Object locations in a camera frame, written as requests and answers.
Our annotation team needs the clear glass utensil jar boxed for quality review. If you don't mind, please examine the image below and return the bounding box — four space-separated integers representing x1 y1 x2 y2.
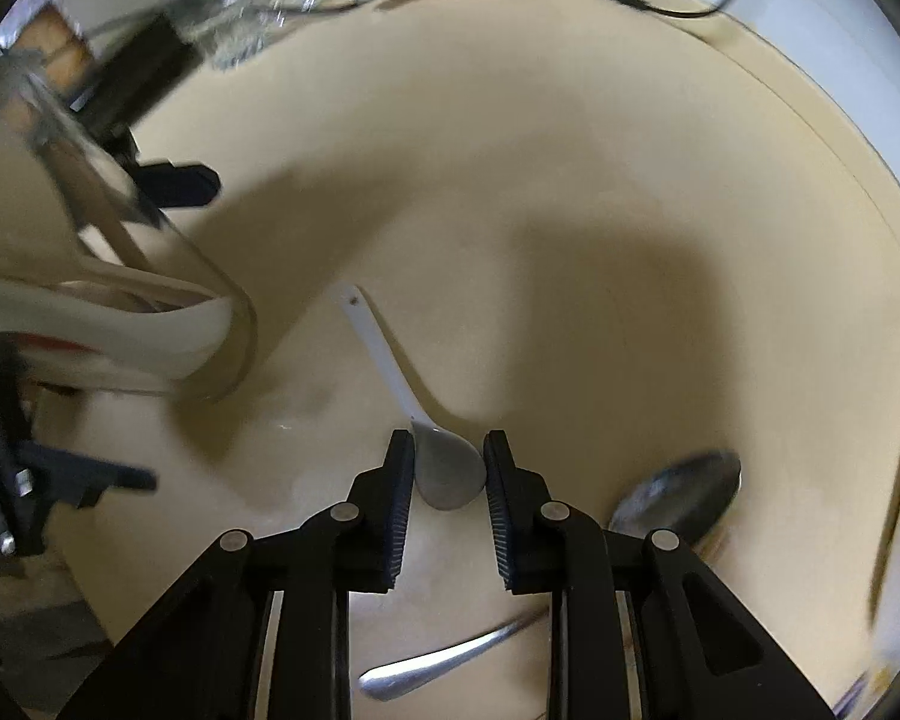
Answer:
0 54 258 400

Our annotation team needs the white ceramic soup spoon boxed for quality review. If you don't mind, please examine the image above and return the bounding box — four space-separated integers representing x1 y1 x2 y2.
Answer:
333 283 486 511

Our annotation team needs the dark metal spoon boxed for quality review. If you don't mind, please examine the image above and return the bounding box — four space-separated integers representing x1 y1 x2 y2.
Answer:
608 450 741 546

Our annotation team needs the white ladle in jar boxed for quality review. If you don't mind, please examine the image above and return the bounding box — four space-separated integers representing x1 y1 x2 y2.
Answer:
0 278 232 379

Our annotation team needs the silver metal utensil handle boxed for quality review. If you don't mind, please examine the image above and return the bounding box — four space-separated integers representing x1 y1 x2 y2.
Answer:
357 608 549 702

